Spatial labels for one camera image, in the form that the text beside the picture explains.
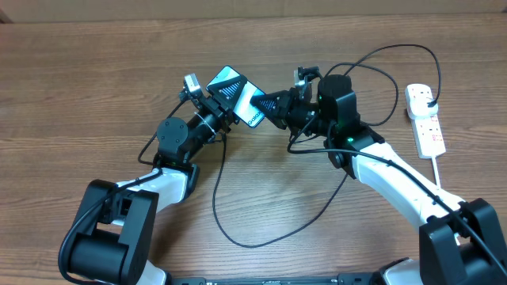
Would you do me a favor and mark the white power strip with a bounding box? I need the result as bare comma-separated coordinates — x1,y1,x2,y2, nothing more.
404,83,447,160

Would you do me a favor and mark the Samsung Galaxy smartphone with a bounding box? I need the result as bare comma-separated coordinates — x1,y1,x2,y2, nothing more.
206,66,265,128

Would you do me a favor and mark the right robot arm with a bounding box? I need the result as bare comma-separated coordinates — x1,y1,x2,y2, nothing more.
250,74,506,284

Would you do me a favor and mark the white charger plug adapter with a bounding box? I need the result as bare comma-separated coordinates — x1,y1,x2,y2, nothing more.
407,97,439,120

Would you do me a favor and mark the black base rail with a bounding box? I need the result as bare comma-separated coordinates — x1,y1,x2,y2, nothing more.
170,272,448,285

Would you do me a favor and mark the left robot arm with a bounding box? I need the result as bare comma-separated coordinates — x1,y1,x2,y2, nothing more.
58,74,247,284

